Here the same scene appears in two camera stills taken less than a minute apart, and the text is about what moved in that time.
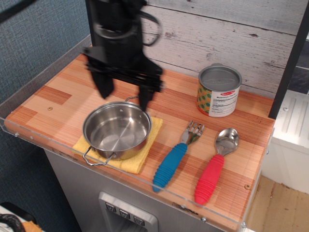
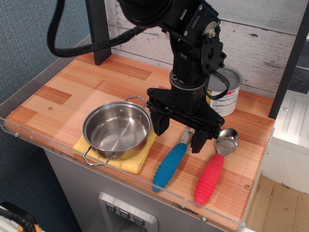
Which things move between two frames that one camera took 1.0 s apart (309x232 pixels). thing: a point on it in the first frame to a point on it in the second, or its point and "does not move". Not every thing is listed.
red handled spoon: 226,139 does not move
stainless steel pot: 121,128 does not move
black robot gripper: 116,50 to 186,104
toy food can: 217,90 does not move
